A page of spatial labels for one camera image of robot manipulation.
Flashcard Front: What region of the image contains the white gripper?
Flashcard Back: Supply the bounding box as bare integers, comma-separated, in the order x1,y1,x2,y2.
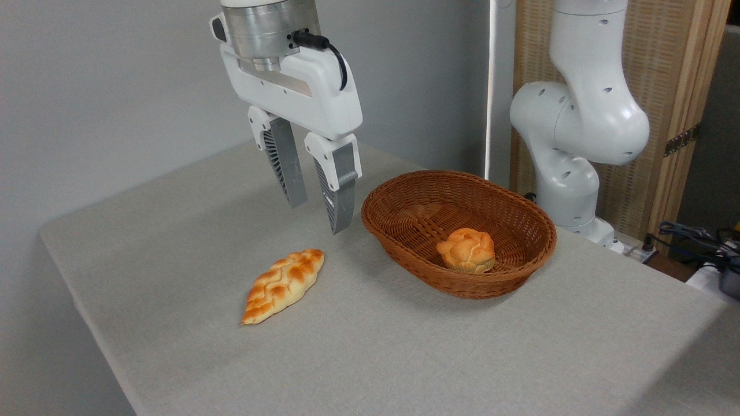
210,14,364,235

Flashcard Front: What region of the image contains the long braided bread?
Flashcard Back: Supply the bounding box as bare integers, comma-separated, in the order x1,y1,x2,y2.
241,248,325,326

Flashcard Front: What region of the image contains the brown wicker basket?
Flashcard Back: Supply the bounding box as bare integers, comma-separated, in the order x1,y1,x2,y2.
361,169,558,300

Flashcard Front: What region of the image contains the round bread roll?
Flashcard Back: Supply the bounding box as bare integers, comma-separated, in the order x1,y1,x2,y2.
436,228,497,275

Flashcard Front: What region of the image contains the grey tablecloth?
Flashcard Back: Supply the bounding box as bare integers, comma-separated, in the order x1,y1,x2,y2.
39,124,740,416

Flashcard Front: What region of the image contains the white vertical pole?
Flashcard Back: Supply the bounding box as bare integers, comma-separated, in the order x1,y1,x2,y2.
484,0,500,181

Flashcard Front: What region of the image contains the white power strip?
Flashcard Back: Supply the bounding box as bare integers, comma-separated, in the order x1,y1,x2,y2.
617,242,658,264

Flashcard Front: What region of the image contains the wooden woven folding screen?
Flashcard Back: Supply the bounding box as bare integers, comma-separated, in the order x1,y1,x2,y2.
512,0,732,256

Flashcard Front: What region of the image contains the black metal screen hinge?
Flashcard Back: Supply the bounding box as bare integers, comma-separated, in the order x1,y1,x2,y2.
663,124,702,158

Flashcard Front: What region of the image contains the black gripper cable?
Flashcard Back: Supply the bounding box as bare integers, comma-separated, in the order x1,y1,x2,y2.
291,30,349,92

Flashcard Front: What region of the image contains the bundle of dark cables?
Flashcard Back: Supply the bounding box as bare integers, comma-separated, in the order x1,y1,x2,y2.
643,221,740,268

